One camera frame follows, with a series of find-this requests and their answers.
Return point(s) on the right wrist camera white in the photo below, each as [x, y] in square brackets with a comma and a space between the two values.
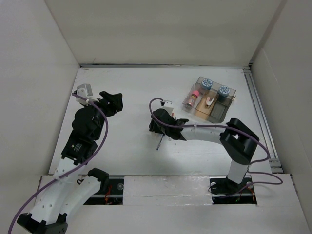
[168, 106]

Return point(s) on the pink capped pencil tube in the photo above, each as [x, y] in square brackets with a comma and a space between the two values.
[192, 98]

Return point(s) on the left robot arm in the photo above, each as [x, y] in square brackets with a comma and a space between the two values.
[62, 196]

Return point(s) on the aluminium rail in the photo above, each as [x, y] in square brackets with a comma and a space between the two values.
[274, 161]
[102, 66]

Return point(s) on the blue round jar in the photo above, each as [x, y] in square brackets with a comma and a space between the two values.
[224, 91]
[206, 84]

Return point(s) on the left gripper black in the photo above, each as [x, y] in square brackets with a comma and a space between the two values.
[111, 103]

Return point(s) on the right aluminium rail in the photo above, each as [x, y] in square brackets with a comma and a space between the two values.
[274, 161]

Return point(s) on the front mounting rail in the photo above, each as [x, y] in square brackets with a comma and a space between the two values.
[168, 190]

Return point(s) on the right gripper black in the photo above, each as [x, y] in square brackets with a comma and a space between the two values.
[153, 126]

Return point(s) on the pink white stapler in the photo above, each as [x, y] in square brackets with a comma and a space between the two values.
[209, 102]

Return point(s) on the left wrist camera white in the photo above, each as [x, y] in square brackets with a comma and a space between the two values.
[84, 94]

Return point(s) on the back aluminium rail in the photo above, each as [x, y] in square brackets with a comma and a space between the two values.
[102, 66]

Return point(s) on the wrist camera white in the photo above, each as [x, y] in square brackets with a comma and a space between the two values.
[84, 94]
[168, 106]

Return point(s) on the clear desk organizer box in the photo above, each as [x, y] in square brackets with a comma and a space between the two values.
[217, 112]

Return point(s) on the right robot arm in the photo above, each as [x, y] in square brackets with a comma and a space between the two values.
[237, 139]

